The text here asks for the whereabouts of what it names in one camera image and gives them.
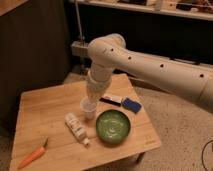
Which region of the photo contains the black case handle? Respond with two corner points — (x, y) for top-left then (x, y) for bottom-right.
(169, 57), (200, 65)

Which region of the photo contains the white paper cup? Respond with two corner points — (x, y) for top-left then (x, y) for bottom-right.
(80, 98), (97, 119)

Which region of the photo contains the blue sponge block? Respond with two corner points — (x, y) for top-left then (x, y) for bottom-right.
(122, 98), (142, 113)

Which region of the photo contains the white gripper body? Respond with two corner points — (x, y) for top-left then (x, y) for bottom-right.
(86, 72), (110, 103)

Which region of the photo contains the metal pole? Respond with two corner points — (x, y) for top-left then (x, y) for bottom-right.
(74, 0), (84, 44)

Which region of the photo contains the green ceramic bowl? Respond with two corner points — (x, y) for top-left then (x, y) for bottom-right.
(96, 110), (131, 144)

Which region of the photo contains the white plastic bottle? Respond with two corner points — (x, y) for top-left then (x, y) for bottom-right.
(65, 113), (90, 147)

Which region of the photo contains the wooden table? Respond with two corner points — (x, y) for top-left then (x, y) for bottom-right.
(9, 81), (161, 171)

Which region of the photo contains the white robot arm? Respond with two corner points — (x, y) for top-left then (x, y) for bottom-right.
(87, 34), (213, 113)

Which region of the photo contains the orange carrot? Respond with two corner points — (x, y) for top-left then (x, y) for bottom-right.
(18, 139), (48, 169)

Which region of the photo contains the wall shelf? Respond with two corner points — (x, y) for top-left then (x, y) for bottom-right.
(77, 0), (213, 21)

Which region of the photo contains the black cable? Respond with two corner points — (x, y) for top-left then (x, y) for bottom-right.
(201, 139), (213, 171)

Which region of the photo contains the black and white eraser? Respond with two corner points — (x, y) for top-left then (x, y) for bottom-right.
(100, 94), (122, 106)

